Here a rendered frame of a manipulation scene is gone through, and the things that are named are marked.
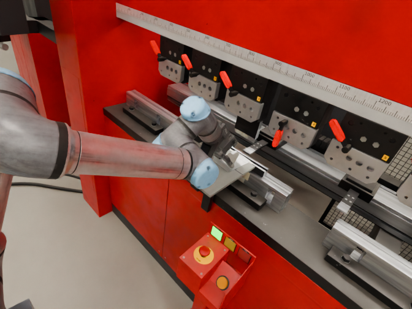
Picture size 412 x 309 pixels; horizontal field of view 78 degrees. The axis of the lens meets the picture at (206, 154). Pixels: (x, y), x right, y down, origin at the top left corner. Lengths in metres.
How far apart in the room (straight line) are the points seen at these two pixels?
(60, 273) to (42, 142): 1.51
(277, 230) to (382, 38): 0.65
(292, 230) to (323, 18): 0.68
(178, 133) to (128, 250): 1.32
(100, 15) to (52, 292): 1.50
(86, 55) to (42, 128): 1.04
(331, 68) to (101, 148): 0.61
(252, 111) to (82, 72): 0.91
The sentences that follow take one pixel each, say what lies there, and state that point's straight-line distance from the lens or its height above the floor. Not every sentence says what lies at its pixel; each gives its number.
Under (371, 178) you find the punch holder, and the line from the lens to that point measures 0.83.
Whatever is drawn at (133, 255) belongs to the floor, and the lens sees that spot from 1.88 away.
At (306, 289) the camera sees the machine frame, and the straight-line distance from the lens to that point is 1.03.
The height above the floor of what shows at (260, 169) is 1.00.
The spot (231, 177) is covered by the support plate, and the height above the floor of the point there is 1.00.
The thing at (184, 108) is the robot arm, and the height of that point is 1.28.
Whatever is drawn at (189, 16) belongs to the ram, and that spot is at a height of 1.44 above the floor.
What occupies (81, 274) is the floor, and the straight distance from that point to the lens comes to 1.86.
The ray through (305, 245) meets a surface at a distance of 1.00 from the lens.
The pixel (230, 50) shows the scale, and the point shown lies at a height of 1.38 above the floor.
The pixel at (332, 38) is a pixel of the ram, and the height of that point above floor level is 1.50.
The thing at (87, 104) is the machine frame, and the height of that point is 0.91.
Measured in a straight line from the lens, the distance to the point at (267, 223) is 1.00.
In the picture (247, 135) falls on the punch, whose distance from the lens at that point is 1.01.
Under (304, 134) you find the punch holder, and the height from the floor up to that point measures 1.22.
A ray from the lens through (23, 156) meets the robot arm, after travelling 0.44.
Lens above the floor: 1.58
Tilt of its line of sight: 35 degrees down
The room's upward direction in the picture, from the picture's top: 11 degrees clockwise
